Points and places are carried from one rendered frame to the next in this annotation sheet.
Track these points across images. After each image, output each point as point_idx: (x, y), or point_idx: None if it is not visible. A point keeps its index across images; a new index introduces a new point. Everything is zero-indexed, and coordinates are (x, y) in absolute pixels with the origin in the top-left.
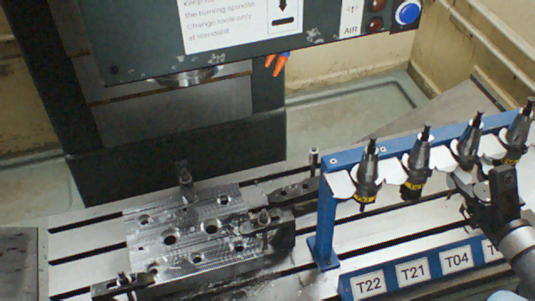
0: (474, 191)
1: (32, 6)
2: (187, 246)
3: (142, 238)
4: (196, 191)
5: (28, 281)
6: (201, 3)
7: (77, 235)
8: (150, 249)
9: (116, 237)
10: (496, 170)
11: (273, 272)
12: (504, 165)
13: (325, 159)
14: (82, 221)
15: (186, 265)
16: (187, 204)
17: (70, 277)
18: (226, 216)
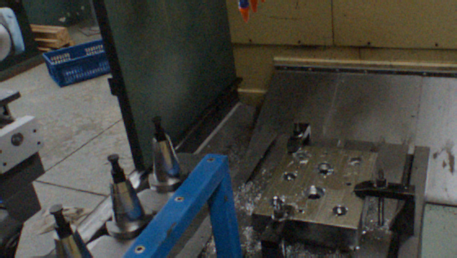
0: (45, 257)
1: None
2: (304, 175)
3: (335, 156)
4: (401, 236)
5: (432, 195)
6: None
7: (397, 157)
8: (321, 157)
9: (378, 175)
10: (10, 218)
11: (253, 253)
12: (1, 231)
13: (219, 156)
14: (412, 162)
15: (286, 170)
16: (353, 187)
17: (355, 149)
18: (317, 205)
